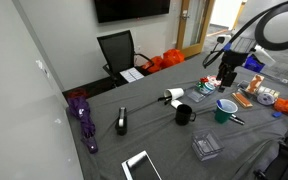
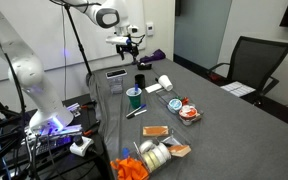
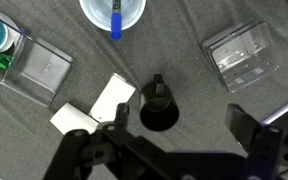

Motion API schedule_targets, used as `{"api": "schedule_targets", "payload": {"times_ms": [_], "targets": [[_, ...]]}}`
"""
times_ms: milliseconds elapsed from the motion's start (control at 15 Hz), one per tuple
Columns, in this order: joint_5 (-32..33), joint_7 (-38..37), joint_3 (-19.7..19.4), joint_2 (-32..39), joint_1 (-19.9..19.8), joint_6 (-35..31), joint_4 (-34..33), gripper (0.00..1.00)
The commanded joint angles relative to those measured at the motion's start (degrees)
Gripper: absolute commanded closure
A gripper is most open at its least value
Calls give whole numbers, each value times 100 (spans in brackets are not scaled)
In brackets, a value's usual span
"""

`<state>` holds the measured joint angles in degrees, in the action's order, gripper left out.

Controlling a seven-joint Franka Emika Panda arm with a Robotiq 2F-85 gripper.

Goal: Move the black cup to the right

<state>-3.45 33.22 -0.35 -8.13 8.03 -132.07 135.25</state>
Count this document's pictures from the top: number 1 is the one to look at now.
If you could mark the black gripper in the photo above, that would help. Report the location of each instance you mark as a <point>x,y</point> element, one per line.
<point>234,59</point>

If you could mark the green plastic cup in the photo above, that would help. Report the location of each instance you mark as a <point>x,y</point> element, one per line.
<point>224,113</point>

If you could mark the white paper cup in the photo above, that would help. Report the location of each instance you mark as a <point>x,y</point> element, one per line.
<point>174,93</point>

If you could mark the red ribbon spool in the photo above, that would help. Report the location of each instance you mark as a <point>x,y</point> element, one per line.
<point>214,81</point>

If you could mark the teal ribbon spool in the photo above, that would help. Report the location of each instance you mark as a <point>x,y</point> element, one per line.
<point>209,87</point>

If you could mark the clear desk organizer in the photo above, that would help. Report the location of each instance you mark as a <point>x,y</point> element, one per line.
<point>242,85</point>

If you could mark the red gift bow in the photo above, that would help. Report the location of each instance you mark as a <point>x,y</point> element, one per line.
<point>204,80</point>

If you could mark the green gift bow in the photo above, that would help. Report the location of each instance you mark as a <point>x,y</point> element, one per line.
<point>200,85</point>

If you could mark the blue marker pen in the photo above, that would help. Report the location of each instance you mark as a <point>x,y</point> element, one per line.
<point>219,104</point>

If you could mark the long wooden rubber stamp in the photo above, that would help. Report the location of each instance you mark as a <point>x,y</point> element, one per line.
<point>241,99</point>

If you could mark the short wooden rubber stamp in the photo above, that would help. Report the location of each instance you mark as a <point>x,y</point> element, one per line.
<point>255,84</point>

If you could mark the clear plastic tray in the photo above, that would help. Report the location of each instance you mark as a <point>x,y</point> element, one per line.
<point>194,95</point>

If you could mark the black marker white end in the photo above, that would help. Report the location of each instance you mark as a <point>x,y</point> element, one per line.
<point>236,121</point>

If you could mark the white ribbon spool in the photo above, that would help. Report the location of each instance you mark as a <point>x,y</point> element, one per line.
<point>265,99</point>

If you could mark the cream tape roll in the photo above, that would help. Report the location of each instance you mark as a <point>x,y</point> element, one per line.
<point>275,94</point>
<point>269,92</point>

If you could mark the orange plastic bag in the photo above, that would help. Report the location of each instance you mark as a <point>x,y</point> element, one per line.
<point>154,65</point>
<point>173,57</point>

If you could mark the wooden glass door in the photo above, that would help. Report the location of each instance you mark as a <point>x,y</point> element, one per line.
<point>194,26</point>

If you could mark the clear plastic box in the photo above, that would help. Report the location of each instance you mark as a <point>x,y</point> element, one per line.
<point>206,145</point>

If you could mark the white paper sheet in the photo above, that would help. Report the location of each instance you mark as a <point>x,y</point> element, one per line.
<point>132,74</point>

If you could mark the black mesh office chair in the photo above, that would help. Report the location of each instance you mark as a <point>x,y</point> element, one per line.
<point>119,51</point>

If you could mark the white framed tablet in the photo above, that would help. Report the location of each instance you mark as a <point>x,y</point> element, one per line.
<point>141,166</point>

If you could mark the purple folded umbrella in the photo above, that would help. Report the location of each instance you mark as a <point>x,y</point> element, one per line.
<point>82,115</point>

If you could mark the red bag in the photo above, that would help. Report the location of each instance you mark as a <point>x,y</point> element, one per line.
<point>77,93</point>

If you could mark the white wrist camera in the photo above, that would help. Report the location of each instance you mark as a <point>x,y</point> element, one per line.
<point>224,38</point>

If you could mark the black wall television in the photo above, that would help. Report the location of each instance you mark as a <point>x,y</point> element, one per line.
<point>132,9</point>

